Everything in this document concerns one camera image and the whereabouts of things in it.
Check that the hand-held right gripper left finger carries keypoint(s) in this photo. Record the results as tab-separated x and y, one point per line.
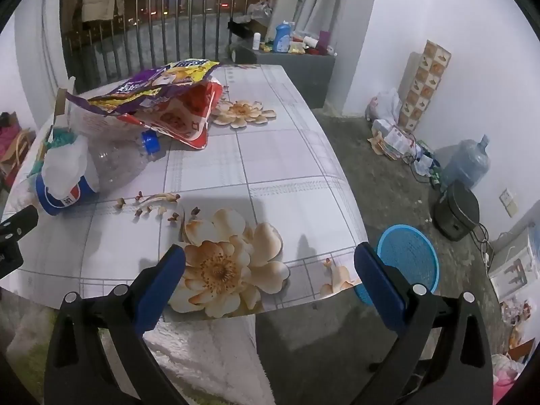
164	282

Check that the green wrapper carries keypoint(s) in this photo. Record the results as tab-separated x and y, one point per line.
61	138

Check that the purple yellow snack bag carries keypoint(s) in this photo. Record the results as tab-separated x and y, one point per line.
139	88

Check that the blue detergent bottle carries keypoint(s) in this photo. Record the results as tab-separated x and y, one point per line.
283	40

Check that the blue plastic basket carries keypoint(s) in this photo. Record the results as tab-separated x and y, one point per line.
409	257

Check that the tall patterned cardboard box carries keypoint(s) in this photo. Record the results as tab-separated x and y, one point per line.
426	84

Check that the white fuzzy clothing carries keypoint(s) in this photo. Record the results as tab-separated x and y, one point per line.
211	358

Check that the cardboard strip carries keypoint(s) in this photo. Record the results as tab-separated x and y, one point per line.
62	101

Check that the black rice cooker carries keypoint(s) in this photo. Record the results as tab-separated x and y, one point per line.
457	211

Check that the blue label paper cup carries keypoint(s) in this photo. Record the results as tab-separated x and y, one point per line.
55	200

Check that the clear plastic bags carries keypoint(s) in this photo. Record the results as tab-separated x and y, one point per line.
426	166

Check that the white water dispenser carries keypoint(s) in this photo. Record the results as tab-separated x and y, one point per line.
512	268

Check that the clear plastic bottle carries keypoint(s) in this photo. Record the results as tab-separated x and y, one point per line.
118	164

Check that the large blue water jug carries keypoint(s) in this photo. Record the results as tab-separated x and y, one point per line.
466	164

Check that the grey cabinet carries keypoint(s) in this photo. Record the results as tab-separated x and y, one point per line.
291	76

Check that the pile of printed papers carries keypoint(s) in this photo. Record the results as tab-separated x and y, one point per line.
394	139

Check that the metal railing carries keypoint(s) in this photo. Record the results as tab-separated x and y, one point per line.
177	21

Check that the floral tablecloth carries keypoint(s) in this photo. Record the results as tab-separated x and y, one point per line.
274	156

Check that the white plastic bag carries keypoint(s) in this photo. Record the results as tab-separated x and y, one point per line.
386	103

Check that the pink bag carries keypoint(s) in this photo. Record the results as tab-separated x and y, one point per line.
12	143

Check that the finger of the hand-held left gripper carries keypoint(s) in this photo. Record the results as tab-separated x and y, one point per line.
21	219

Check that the bag of colourful packets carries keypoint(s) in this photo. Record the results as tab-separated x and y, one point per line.
517	320

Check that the wall socket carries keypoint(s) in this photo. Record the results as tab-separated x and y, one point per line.
509	202

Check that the small white bottle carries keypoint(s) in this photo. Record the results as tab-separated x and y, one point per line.
257	42

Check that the orange wooden board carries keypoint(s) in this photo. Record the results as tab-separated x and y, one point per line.
523	350

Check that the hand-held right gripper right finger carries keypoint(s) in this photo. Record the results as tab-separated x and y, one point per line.
377	284

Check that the white tissue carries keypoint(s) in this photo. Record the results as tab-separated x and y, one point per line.
65	164

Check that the red snack bag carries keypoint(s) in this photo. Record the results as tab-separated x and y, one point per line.
185	120

